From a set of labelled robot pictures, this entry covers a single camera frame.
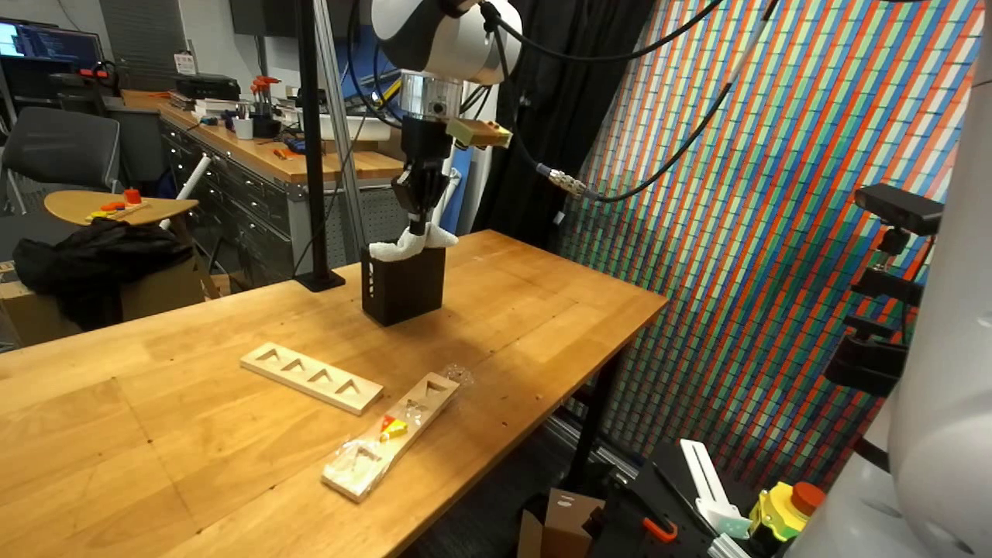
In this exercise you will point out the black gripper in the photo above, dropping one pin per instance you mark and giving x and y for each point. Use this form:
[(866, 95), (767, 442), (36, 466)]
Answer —
[(419, 184)]

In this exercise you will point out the white towel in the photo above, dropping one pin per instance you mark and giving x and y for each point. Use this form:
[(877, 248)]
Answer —
[(410, 242)]

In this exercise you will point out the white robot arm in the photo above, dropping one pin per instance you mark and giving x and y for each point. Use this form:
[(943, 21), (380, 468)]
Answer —
[(932, 498)]

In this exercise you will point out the black mesh basket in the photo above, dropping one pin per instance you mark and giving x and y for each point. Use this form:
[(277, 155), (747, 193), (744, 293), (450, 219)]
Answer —
[(404, 288)]

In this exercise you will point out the black vertical pole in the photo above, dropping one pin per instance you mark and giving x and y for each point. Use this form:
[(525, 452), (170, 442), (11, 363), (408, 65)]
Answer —
[(319, 276)]

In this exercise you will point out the wooden workbench with drawers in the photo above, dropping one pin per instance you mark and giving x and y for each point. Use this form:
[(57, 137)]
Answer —
[(252, 195)]

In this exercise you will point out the wooden triangle-slot board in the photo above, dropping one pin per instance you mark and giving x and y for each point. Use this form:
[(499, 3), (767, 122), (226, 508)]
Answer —
[(312, 377)]

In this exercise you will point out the wooden shape puzzle board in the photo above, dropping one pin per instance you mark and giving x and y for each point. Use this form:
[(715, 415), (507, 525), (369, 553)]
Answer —
[(358, 466)]

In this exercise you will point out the black cloth pile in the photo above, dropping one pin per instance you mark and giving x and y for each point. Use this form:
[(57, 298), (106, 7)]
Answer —
[(87, 267)]

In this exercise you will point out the cardboard box under table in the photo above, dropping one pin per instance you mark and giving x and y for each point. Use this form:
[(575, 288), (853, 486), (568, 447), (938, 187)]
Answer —
[(554, 525)]

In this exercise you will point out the grey office chair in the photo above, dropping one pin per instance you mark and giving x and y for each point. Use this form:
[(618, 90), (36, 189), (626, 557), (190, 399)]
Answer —
[(59, 148)]

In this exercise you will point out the computer monitor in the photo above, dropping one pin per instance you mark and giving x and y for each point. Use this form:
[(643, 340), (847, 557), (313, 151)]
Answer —
[(46, 44)]

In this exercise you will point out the yellow red emergency stop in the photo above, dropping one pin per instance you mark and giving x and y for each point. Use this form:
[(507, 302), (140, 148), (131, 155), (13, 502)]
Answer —
[(782, 513)]

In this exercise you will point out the orange handled clamp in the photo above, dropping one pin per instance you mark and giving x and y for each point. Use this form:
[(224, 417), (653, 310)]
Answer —
[(632, 521)]

